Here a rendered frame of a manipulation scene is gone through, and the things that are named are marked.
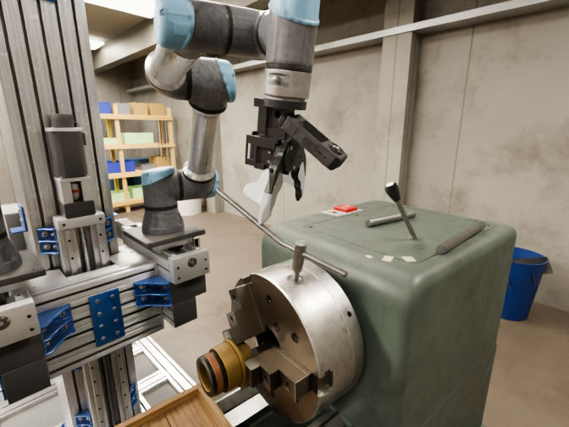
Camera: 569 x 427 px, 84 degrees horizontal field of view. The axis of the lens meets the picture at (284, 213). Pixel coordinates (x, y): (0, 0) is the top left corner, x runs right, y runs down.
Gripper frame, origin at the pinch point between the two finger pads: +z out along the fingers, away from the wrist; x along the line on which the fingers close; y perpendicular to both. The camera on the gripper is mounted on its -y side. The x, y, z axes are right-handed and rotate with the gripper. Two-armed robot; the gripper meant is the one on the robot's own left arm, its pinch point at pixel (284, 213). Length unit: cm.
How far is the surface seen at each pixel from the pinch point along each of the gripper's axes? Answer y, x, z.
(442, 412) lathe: -40, -20, 50
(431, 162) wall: -16, -316, 41
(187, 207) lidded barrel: 365, -360, 212
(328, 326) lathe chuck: -13.0, 3.6, 17.7
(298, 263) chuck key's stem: -4.4, 0.7, 8.9
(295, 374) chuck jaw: -10.5, 10.3, 24.7
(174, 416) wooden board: 15, 14, 51
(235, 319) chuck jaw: 4.6, 7.4, 22.2
